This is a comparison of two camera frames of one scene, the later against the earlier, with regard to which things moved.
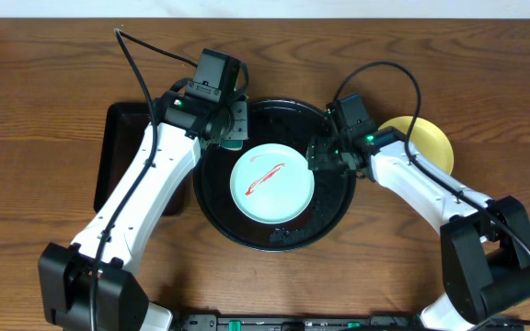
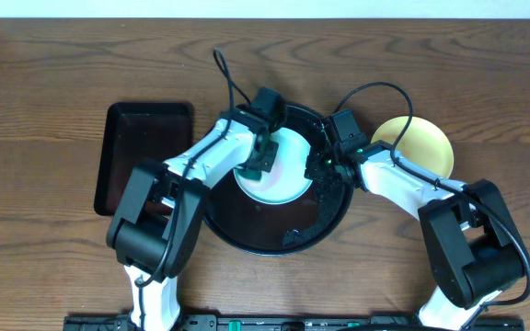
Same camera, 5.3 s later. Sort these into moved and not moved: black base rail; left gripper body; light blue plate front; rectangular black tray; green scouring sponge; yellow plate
Moved: light blue plate front; left gripper body; green scouring sponge
Not moved: yellow plate; black base rail; rectangular black tray
